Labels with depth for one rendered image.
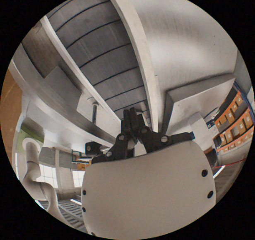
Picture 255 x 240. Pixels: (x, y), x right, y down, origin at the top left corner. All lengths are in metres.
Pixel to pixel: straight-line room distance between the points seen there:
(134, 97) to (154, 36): 0.14
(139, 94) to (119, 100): 0.04
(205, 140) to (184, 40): 0.38
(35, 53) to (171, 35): 0.30
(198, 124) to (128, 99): 0.35
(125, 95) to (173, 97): 0.15
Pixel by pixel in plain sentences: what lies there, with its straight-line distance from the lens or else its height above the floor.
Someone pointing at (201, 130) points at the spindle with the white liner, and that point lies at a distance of 0.42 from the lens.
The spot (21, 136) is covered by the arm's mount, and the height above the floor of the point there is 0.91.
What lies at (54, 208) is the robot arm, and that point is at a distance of 0.53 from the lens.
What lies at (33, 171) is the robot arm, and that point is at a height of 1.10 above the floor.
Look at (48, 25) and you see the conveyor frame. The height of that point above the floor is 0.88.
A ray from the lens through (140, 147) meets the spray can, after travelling 0.16.
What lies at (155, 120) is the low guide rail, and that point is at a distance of 0.18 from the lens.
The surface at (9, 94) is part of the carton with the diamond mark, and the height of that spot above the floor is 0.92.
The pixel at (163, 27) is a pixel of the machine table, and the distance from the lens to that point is 0.19.
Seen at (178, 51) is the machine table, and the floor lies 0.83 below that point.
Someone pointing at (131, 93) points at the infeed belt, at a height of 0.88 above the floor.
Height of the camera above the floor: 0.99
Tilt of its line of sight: 36 degrees down
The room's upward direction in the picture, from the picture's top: 167 degrees clockwise
